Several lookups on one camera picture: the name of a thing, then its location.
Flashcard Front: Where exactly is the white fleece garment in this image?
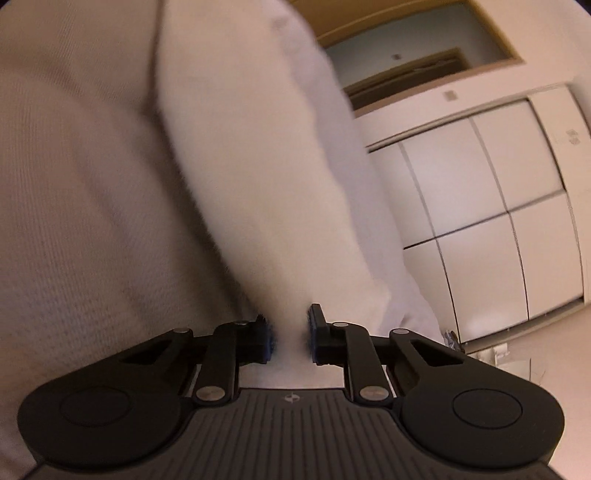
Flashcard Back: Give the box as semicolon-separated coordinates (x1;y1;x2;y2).
154;0;447;389

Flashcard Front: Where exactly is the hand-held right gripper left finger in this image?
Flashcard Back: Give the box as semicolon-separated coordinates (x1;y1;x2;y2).
115;314;278;408

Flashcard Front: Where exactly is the white wardrobe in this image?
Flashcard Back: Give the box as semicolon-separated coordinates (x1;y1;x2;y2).
355;82;591;345

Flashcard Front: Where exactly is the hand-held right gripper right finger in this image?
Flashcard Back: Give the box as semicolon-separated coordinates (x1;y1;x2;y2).
307;303;468;403

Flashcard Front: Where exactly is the beige waffle-knit blanket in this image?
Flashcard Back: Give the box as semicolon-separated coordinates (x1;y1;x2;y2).
0;0;262;480

